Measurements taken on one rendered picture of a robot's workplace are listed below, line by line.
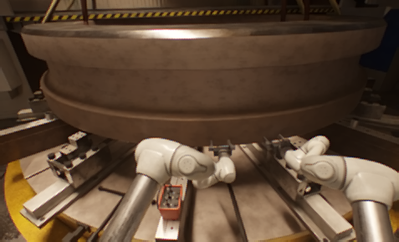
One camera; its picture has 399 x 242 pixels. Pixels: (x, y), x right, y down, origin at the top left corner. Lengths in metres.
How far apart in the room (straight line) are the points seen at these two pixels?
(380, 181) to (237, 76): 1.10
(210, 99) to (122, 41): 0.78
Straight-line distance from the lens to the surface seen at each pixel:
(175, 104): 1.70
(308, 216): 2.08
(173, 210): 1.40
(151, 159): 0.81
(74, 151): 2.27
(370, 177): 0.95
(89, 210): 2.25
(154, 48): 1.48
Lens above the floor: 1.90
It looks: 28 degrees down
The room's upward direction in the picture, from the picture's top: 1 degrees counter-clockwise
